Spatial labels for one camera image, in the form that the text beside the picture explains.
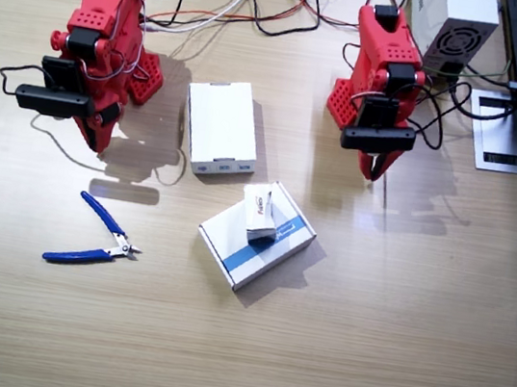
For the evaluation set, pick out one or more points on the small white packet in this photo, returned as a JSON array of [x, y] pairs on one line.
[[260, 215]]

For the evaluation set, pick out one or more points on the black gripper webcam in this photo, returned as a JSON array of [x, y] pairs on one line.
[[53, 102], [378, 138]]

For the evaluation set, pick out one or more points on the white power supply with fan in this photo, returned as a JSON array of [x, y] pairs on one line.
[[464, 20]]

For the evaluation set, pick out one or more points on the white and blue box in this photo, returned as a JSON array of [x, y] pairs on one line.
[[232, 238]]

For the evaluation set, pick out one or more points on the white box with blue logos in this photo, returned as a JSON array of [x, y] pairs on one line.
[[221, 120]]

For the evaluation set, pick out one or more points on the red robot arm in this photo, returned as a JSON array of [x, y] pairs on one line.
[[103, 24], [382, 51]]

